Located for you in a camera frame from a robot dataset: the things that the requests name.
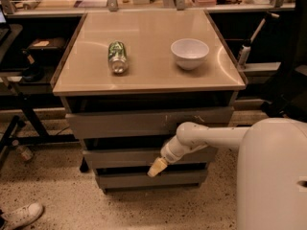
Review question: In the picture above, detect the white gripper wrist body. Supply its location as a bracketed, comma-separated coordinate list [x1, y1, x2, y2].
[160, 135, 208, 164]

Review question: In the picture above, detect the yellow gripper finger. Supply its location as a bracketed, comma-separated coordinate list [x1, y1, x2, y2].
[148, 157, 168, 177]

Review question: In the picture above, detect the grey drawer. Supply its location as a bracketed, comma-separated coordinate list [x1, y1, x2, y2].
[95, 170, 207, 190]
[66, 106, 233, 139]
[83, 147, 217, 169]

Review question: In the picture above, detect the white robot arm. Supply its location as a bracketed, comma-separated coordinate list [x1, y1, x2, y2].
[148, 118, 307, 230]

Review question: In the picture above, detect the grey top drawer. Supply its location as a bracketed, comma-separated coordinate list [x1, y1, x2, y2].
[66, 106, 233, 139]

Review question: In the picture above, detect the grey bottom drawer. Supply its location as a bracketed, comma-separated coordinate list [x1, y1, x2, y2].
[95, 170, 207, 190]

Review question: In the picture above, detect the grey drawer cabinet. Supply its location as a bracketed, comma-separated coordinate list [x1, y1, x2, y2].
[50, 9, 248, 195]

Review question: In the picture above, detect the white bowl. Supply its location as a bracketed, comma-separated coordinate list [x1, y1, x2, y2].
[171, 38, 209, 70]

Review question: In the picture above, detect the green soda can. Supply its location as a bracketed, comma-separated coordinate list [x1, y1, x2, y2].
[108, 41, 129, 74]

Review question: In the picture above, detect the white handheld tool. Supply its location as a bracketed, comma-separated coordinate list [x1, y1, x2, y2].
[237, 11, 279, 69]

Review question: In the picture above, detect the black office chair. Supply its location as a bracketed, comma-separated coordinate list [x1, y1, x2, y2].
[260, 0, 307, 122]

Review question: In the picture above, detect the plastic water bottle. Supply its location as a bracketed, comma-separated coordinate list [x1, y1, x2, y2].
[12, 140, 34, 161]

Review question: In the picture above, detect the white sneaker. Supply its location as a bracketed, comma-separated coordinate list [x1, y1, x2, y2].
[0, 202, 44, 230]

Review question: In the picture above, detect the black box with label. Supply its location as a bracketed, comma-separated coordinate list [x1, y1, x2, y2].
[27, 37, 67, 58]

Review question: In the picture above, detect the black side desk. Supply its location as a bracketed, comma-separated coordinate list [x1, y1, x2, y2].
[0, 24, 77, 163]

